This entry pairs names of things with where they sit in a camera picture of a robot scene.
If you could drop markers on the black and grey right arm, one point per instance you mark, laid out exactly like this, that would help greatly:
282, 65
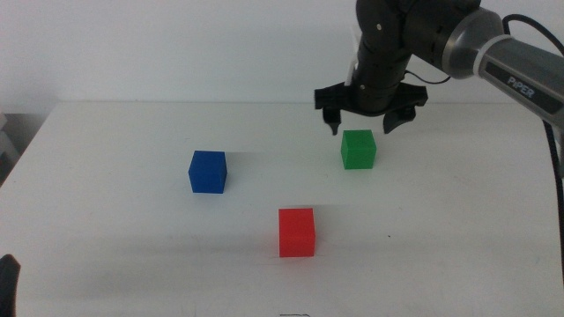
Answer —
462, 39

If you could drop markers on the blue cube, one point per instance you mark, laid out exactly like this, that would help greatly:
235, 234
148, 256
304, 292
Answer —
207, 172

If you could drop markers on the red cube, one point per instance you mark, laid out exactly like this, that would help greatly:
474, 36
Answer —
296, 233

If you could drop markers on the green cube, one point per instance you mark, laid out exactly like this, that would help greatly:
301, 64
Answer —
358, 150

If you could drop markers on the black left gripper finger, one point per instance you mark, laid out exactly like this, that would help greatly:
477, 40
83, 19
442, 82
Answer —
9, 286

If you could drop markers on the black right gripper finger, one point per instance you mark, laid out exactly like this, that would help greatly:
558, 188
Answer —
395, 120
332, 118

